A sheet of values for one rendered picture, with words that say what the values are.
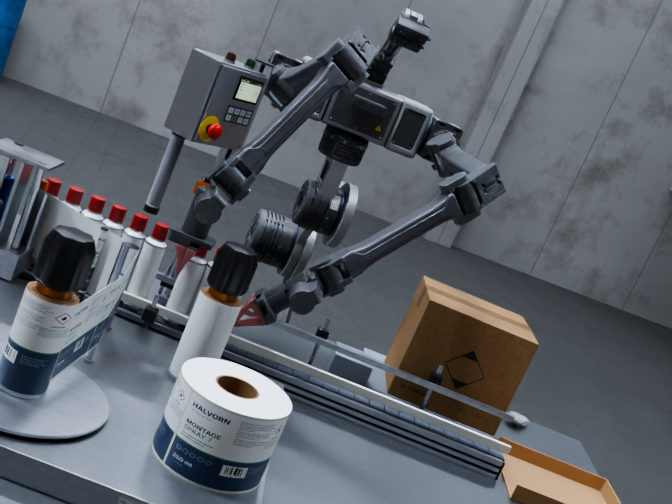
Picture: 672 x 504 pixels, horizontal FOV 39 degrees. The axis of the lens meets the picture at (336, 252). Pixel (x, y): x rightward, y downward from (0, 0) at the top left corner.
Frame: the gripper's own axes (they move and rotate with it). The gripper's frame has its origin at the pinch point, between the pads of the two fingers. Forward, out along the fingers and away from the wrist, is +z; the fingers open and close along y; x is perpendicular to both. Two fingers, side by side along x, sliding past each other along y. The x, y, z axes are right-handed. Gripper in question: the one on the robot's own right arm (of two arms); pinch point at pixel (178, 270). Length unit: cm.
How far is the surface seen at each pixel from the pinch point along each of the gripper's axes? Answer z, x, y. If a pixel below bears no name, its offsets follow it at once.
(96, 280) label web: 6.4, -8.2, -14.9
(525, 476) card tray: 17, 8, 95
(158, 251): -1.3, 3.7, -6.0
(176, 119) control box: -29.7, 8.7, -13.5
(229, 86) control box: -41.2, 8.5, -5.2
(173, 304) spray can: 8.9, 3.3, 1.5
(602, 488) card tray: 16, 17, 118
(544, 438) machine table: 17, 41, 109
